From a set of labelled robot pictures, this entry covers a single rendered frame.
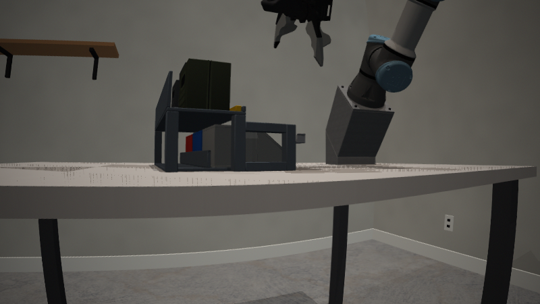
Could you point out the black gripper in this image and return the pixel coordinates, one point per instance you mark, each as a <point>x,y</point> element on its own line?
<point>303,10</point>

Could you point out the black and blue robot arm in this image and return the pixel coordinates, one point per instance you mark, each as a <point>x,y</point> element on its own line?
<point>387,62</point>

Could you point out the red bin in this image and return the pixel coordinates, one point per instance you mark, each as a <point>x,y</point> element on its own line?
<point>189,143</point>

